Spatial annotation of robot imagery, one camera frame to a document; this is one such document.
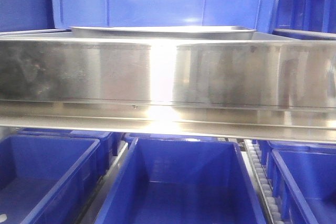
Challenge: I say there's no silver metal tray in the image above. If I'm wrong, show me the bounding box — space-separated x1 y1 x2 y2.
71 26 257 40

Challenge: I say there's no blue bin lower centre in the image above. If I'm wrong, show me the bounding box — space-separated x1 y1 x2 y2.
96 138 265 223

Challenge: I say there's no blue bin lower left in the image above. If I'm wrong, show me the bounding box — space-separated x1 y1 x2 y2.
1 134 105 223

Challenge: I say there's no blue bin lower right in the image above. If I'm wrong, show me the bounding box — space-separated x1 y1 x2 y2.
254 141 335 223

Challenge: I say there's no blue bin upper right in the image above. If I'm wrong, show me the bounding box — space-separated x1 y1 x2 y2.
272 0 335 40

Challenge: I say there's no blue bin upper left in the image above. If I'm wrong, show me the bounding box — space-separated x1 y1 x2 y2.
1 0 56 32

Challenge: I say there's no roller rail right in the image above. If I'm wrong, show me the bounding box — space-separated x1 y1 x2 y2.
243 139 285 224

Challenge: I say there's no metal divider rail left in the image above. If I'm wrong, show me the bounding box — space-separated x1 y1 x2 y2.
74 141 128 223

